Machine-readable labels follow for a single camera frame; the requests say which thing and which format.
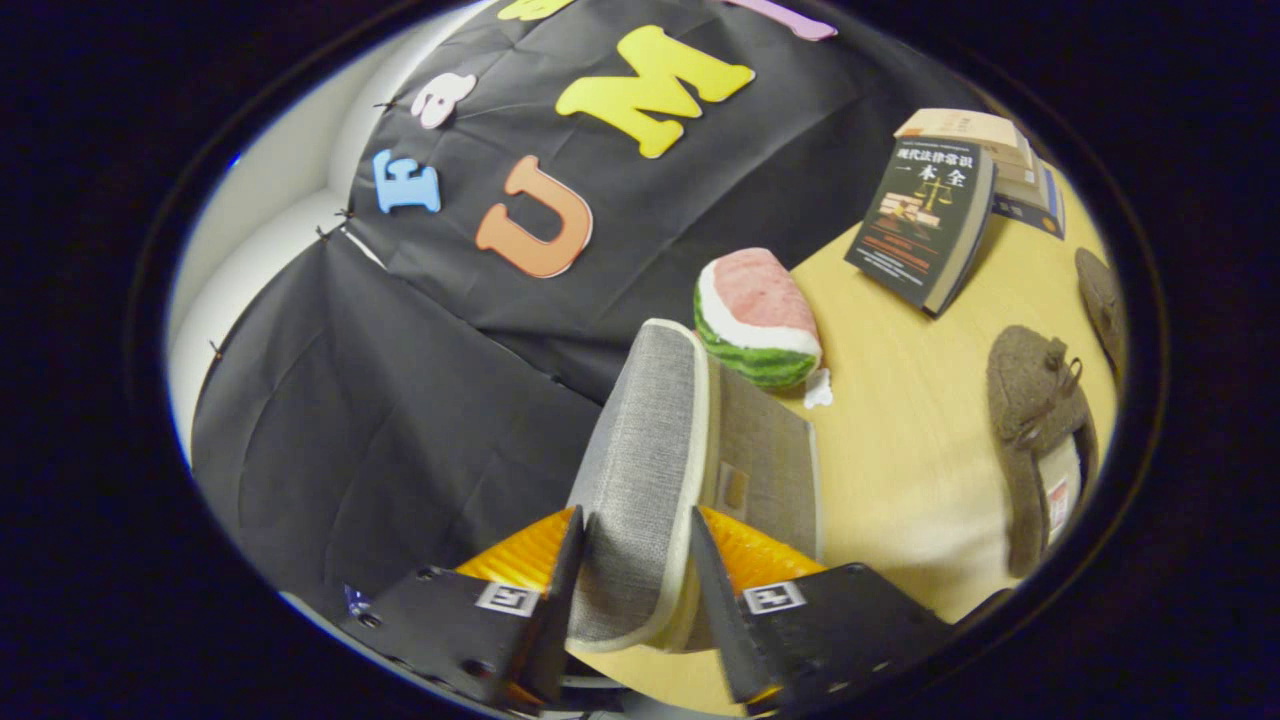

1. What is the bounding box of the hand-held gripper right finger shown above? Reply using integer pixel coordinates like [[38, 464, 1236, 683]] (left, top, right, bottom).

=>
[[690, 505, 956, 717]]

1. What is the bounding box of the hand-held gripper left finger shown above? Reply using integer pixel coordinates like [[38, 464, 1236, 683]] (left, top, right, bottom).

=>
[[340, 505, 586, 716]]

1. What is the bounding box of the grey fabric storage box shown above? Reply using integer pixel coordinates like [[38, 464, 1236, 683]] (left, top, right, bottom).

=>
[[565, 318, 826, 656]]

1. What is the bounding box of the brown fuzzy slipper shoe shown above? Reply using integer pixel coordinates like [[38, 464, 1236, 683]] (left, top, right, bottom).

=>
[[985, 324, 1099, 579], [1074, 247, 1126, 386]]

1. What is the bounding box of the black backdrop cloth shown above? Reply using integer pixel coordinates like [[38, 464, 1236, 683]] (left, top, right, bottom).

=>
[[190, 0, 986, 621]]

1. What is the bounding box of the watermelon slice plush toy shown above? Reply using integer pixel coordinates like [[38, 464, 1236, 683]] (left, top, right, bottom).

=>
[[693, 247, 834, 411]]

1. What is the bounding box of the black paperback book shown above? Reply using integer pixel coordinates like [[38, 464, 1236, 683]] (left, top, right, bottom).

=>
[[843, 135, 998, 318]]

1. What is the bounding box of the blue cover book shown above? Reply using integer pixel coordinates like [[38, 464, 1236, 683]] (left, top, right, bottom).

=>
[[992, 165, 1067, 241]]

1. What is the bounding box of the white spine book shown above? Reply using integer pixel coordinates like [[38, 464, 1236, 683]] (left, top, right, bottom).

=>
[[995, 160, 1046, 206]]

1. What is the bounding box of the tan cover book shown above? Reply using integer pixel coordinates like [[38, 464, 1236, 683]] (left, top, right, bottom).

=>
[[893, 107, 1033, 169]]

